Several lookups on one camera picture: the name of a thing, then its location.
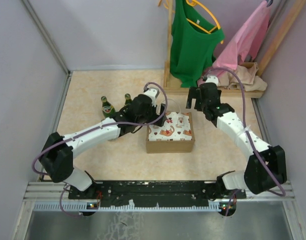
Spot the green bottle yellow label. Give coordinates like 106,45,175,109
124,93,132,106

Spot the green bottle red label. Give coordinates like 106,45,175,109
101,96,116,118

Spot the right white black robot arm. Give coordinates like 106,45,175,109
186,82,287,196

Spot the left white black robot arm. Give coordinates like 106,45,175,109
39,93,165,192

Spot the beige crumpled cloth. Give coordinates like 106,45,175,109
218,62,268,92

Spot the wooden clothes rack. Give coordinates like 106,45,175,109
163,0,306,99

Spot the green tank top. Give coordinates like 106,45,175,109
170,0,225,88

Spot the pink shirt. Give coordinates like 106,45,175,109
212,0,271,72

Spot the yellow clothes hanger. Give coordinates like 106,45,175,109
157,0,224,45

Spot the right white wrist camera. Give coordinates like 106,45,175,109
202,74,219,86

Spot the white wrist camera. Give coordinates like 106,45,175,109
202,74,219,86
143,87,160,106

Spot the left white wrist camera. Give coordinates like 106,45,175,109
143,87,160,106

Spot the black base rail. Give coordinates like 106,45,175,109
68,180,234,208

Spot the aluminium frame rail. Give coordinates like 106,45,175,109
23,180,295,217

